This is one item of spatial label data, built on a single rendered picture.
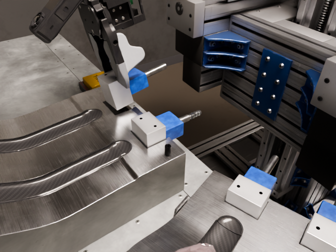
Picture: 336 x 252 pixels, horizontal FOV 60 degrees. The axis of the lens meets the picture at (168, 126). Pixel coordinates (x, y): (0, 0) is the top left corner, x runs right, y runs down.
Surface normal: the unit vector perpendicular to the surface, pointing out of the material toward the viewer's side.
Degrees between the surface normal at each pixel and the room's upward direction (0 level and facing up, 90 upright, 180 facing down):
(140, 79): 82
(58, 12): 84
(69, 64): 0
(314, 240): 90
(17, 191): 25
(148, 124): 0
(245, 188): 0
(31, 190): 18
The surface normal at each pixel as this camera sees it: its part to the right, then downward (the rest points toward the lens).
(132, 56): 0.52, 0.25
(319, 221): 0.00, -0.78
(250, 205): -0.61, 0.50
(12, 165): 0.31, -0.86
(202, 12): 0.53, 0.53
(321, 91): -0.84, 0.33
